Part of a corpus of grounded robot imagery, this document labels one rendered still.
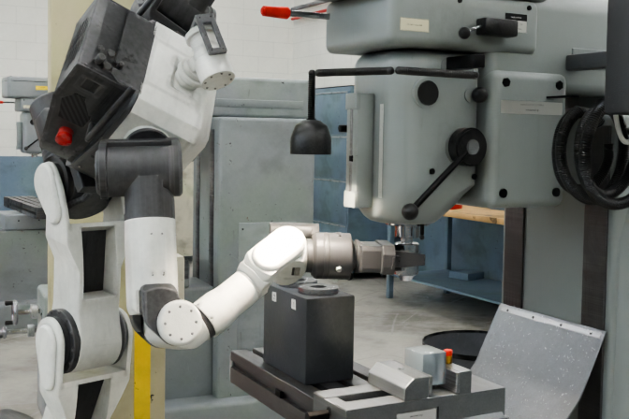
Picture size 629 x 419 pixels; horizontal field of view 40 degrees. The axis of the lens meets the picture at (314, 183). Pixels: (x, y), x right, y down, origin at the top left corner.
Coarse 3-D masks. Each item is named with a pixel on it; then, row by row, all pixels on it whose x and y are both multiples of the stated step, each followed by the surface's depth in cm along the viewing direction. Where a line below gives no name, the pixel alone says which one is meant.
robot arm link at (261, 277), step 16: (272, 240) 160; (288, 240) 160; (304, 240) 161; (256, 256) 158; (272, 256) 158; (288, 256) 158; (240, 272) 159; (256, 272) 157; (272, 272) 157; (256, 288) 158
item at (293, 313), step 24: (288, 288) 198; (312, 288) 191; (336, 288) 192; (264, 312) 205; (288, 312) 193; (312, 312) 186; (336, 312) 189; (264, 336) 205; (288, 336) 193; (312, 336) 187; (336, 336) 189; (264, 360) 205; (288, 360) 193; (312, 360) 187; (336, 360) 190
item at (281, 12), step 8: (264, 8) 161; (272, 8) 161; (280, 8) 162; (288, 8) 163; (264, 16) 162; (272, 16) 162; (280, 16) 162; (288, 16) 163; (296, 16) 164; (304, 16) 165; (312, 16) 166; (320, 16) 166; (328, 16) 167
